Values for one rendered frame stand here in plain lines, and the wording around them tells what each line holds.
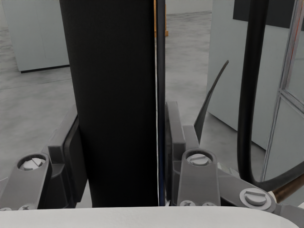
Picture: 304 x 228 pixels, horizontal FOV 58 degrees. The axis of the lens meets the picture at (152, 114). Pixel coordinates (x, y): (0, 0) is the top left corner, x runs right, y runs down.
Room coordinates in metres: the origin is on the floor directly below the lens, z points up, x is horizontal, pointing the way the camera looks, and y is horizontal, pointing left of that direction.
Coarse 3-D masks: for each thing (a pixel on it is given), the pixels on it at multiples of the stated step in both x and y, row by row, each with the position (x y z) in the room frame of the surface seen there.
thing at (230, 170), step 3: (219, 162) 0.52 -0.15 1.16; (219, 165) 0.50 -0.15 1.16; (222, 165) 0.51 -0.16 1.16; (222, 168) 0.49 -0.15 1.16; (225, 168) 0.50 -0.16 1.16; (231, 168) 0.52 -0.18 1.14; (228, 171) 0.50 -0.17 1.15; (231, 171) 0.51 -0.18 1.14; (234, 171) 0.51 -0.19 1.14; (234, 174) 0.50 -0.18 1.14; (237, 174) 0.51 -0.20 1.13
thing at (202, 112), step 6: (222, 72) 0.39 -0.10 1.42; (216, 78) 0.39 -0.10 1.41; (210, 90) 0.38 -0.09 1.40; (210, 96) 0.40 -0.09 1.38; (204, 102) 0.36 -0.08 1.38; (204, 108) 0.37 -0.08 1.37; (198, 114) 0.36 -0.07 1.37; (204, 114) 0.43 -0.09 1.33; (198, 120) 0.35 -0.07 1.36; (198, 126) 0.37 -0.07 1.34; (198, 132) 0.40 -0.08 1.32; (198, 138) 0.42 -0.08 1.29
